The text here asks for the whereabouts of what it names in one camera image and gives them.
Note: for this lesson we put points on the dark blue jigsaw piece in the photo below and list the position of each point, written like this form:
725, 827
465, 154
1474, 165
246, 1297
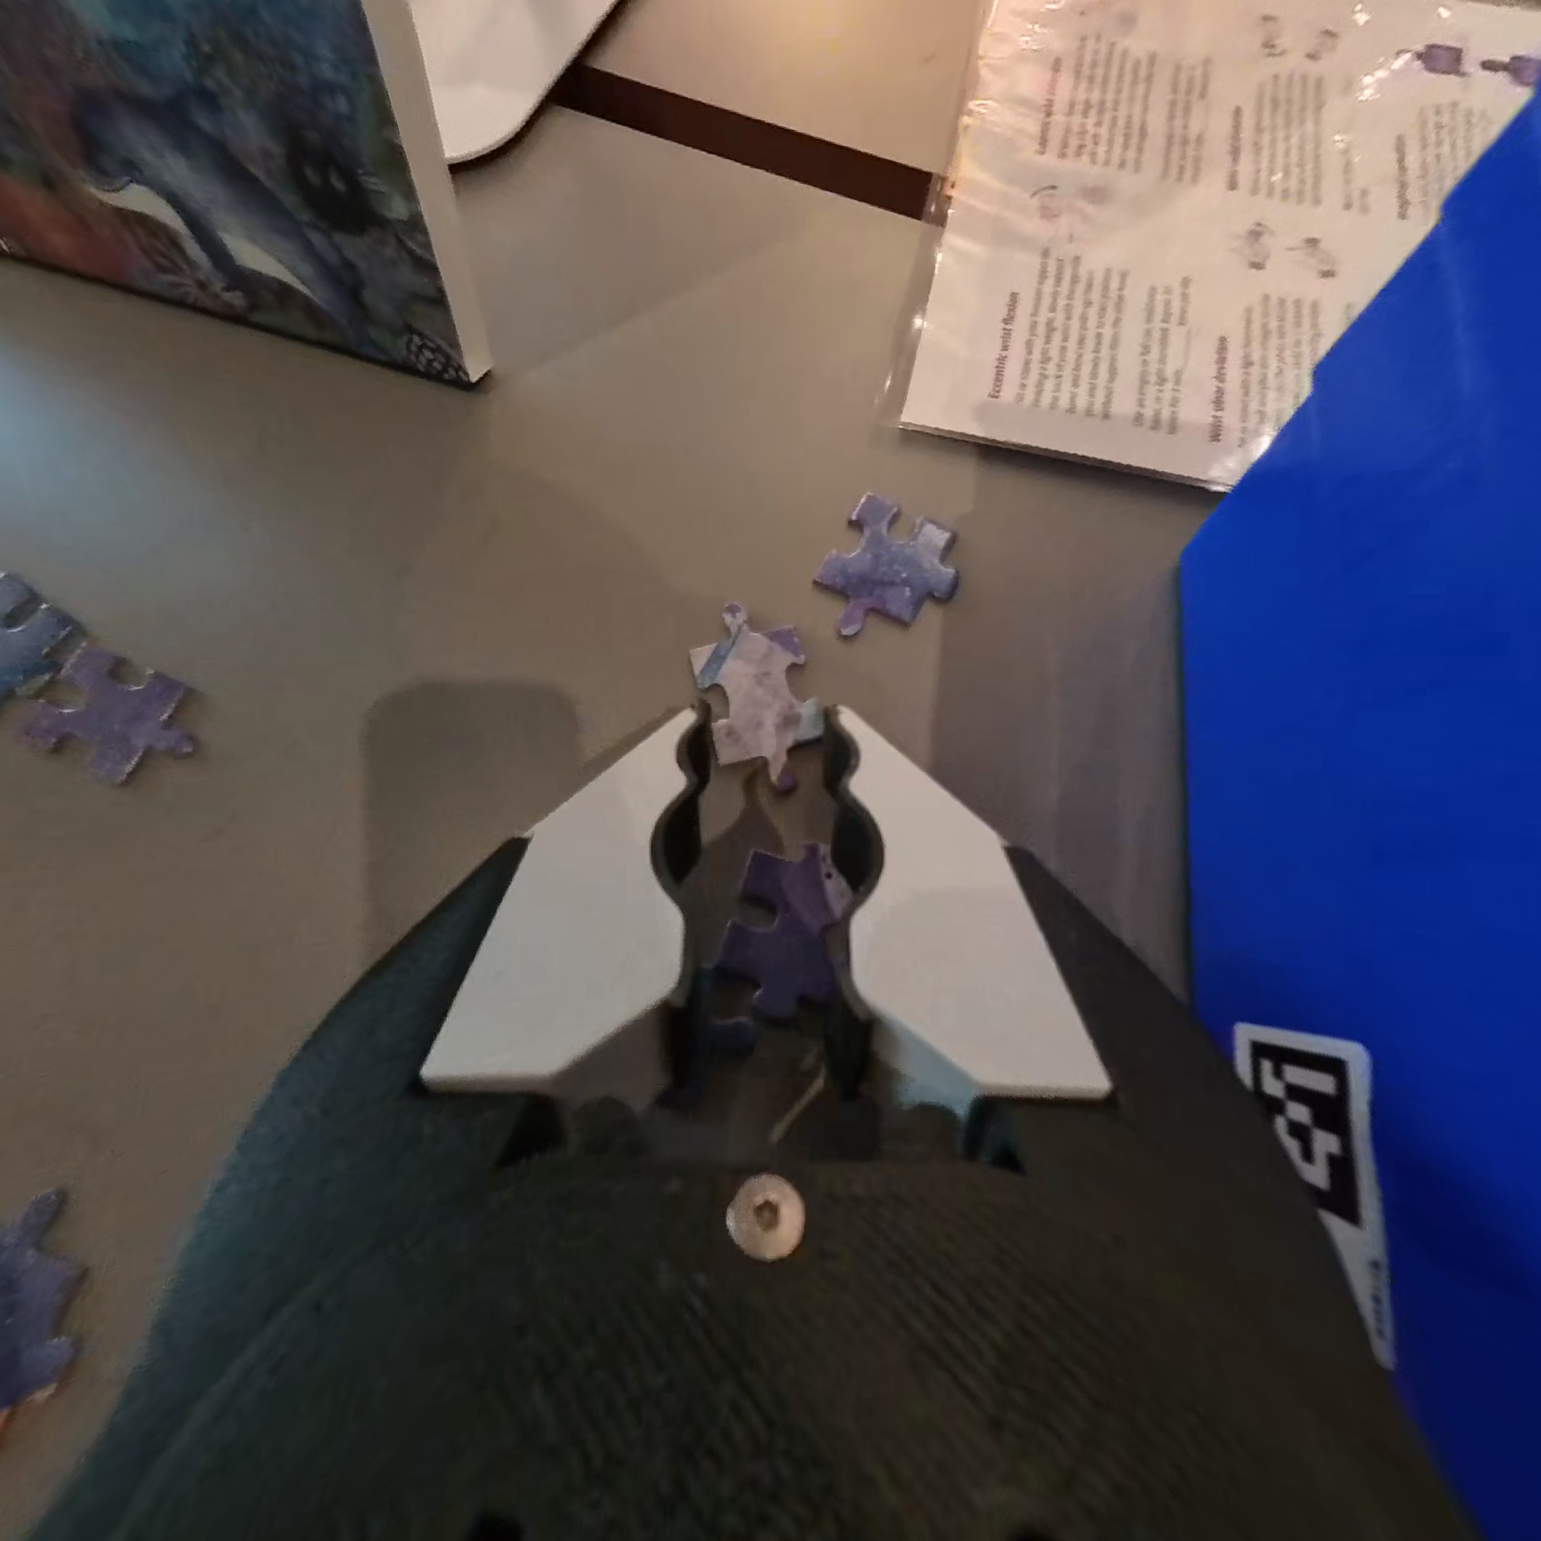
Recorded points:
35, 1311

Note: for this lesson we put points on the white rounded base plate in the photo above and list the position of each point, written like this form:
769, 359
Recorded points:
505, 71

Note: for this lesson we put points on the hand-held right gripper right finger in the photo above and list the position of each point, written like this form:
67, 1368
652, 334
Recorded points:
975, 963

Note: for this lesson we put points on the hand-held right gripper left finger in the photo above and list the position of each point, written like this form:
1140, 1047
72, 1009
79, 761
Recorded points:
566, 963

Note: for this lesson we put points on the blue box with tag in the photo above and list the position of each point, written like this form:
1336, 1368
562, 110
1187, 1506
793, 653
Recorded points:
1384, 723

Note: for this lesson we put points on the laminated instruction sheet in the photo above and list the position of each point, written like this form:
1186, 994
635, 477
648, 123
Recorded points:
1143, 240

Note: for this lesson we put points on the illustrated animal puzzle box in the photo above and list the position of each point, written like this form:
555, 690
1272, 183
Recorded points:
180, 145

